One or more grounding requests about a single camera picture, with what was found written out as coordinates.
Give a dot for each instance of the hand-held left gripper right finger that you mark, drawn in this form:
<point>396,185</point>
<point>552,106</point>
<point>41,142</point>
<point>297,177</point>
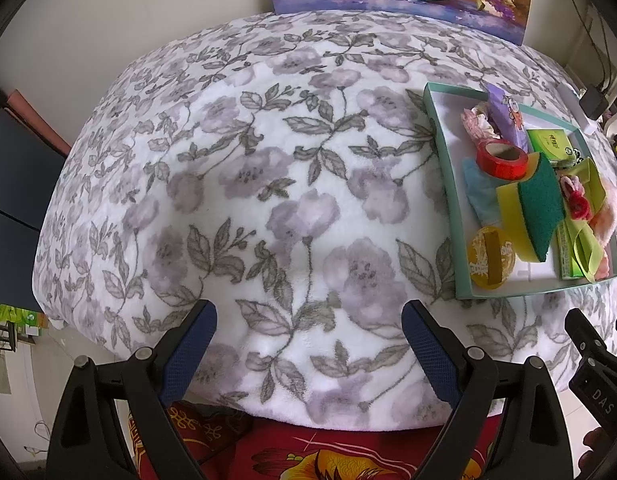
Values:
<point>431,355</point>

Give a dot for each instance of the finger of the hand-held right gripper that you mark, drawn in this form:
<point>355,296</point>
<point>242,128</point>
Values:
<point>581,332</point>

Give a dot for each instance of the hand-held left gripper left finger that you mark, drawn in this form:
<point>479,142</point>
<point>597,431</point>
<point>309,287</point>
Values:
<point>188,350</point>

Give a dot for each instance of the lime green cloth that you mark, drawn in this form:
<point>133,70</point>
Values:
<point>588,245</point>

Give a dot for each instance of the pink fluffy cloth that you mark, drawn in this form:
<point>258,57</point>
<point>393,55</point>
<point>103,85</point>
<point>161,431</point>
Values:
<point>606,210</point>

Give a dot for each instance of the green and yellow sponge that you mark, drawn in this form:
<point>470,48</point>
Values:
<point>536,205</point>

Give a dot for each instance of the blue face mask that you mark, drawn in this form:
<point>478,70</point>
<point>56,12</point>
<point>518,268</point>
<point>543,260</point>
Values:
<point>481,190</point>

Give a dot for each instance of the white tray with teal rim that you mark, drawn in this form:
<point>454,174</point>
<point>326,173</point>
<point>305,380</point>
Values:
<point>451,160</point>

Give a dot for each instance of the person's right hand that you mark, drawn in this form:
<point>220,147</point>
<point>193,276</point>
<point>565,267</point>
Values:
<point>594,445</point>

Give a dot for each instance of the green tissue pack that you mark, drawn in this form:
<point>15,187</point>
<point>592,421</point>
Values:
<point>553,145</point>
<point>566,260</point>

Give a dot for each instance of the round amber soap bar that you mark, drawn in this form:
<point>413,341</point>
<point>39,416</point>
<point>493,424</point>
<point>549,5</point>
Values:
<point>491,257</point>

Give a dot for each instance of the red patterned rug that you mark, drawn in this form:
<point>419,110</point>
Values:
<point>313,455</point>

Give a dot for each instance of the green printed carton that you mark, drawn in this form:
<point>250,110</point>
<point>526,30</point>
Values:
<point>13,317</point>

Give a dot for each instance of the red tape roll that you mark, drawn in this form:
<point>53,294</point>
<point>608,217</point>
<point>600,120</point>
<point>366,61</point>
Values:
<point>501,160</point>

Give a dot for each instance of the white power strip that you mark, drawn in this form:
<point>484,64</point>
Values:
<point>574,106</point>

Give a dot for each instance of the purple tissue pack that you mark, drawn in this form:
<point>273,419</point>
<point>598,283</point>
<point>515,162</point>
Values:
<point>506,117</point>

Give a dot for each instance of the black power adapter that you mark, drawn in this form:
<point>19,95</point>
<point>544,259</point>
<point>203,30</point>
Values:
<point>593,101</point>

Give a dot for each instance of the pink floral cloth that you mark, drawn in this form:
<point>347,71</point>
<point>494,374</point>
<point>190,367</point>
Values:
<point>478,122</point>

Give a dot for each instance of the dark cabinet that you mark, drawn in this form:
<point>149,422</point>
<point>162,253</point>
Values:
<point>13,175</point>

